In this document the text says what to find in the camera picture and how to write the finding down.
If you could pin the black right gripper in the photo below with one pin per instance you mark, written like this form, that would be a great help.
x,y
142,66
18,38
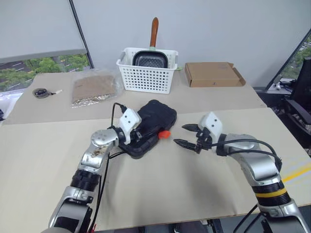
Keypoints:
x,y
203,140

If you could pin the black window frame post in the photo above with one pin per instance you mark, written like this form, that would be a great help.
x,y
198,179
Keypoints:
x,y
82,36

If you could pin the white perforated plastic basket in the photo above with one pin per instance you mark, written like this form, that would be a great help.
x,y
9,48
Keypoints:
x,y
145,77

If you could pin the white roller blind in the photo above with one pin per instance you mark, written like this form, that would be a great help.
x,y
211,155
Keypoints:
x,y
36,26

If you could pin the black plastic tool case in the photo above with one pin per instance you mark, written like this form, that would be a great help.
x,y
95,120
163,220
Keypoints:
x,y
158,114

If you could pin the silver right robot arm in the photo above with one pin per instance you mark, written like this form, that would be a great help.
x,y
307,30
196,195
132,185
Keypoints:
x,y
257,160

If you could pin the grey side desk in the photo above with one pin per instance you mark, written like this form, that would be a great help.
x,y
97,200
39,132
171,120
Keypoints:
x,y
279,87

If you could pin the dark base under table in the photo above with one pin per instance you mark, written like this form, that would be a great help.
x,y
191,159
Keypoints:
x,y
189,227

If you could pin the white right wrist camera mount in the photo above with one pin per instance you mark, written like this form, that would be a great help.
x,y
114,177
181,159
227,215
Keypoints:
x,y
212,125

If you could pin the clear bag with brown paper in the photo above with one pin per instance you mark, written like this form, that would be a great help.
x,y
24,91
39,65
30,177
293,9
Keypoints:
x,y
93,88

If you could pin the brown cardboard box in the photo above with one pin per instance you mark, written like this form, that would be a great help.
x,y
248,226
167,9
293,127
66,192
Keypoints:
x,y
211,75

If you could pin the small beige tag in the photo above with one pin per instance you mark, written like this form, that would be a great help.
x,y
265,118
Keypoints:
x,y
58,91

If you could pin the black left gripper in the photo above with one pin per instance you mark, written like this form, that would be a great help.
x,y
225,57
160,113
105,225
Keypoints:
x,y
138,136

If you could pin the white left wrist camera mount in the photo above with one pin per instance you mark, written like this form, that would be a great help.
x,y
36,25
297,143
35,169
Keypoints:
x,y
130,120

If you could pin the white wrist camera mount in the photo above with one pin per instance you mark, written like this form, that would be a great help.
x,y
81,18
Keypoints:
x,y
212,125
130,120

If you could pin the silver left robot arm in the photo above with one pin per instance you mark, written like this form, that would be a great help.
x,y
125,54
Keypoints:
x,y
94,155

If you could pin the small pale green object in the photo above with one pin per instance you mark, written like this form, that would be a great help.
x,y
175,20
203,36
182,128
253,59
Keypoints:
x,y
179,67

